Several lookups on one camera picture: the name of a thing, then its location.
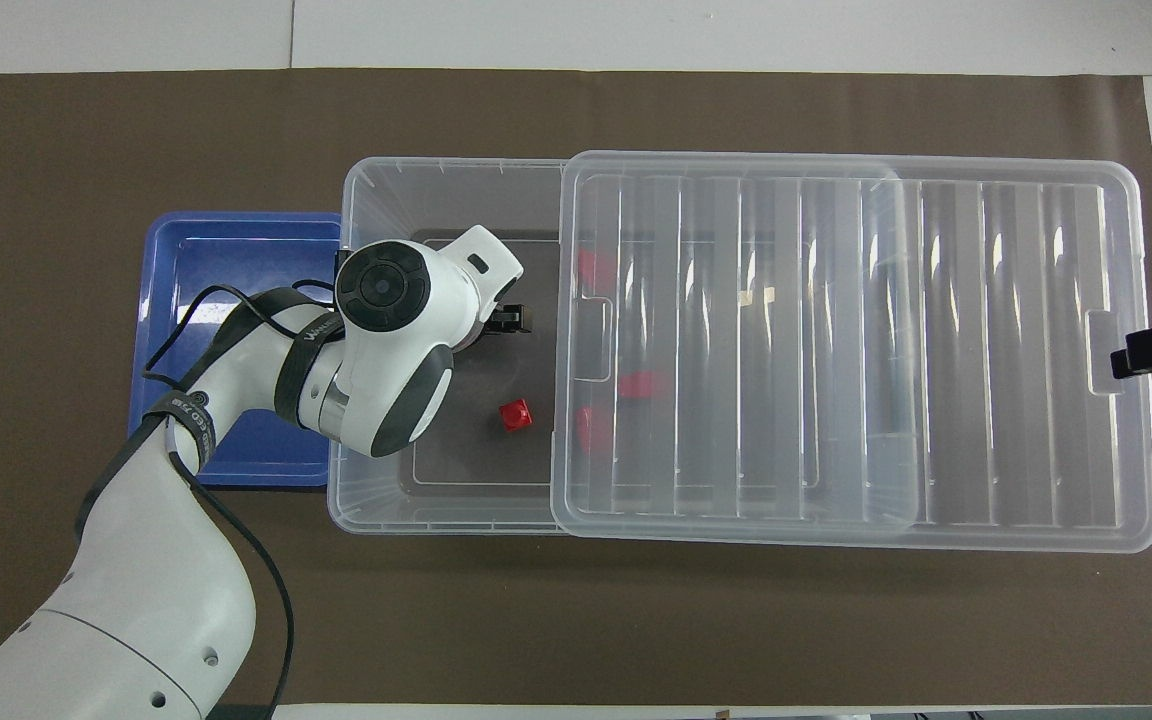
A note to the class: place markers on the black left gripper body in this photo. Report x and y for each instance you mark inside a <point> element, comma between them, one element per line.
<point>488,322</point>

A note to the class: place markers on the clear ribbed plastic lid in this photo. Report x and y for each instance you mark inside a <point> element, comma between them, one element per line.
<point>836,350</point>

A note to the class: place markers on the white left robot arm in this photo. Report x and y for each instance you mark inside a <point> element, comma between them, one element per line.
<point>136,600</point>

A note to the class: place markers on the red block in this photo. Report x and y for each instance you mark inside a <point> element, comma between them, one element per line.
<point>515,415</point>
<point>639,385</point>
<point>591,268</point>
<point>591,430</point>

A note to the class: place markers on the clear plastic storage box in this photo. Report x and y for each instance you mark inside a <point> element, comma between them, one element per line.
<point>456,470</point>

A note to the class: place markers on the blue plastic tray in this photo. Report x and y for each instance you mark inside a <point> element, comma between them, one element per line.
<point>236,250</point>

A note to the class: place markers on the brown paper table mat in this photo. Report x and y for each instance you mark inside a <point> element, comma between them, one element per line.
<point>536,620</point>

